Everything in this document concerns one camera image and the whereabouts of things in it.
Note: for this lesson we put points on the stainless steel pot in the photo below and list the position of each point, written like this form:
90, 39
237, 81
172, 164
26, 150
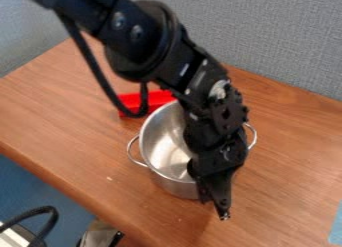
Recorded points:
158, 148

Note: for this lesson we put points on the grey black object under table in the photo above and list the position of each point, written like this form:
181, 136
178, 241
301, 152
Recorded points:
101, 235

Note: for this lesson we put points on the red plastic block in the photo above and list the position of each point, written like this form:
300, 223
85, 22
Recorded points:
158, 98

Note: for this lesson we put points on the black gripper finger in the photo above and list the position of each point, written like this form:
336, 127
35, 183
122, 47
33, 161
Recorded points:
214, 189

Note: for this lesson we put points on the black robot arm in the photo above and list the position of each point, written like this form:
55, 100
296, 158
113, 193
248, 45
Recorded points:
149, 49

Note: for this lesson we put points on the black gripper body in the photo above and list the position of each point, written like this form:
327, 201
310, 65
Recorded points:
216, 153

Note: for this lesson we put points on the white black device corner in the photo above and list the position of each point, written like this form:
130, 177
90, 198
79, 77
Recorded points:
18, 236

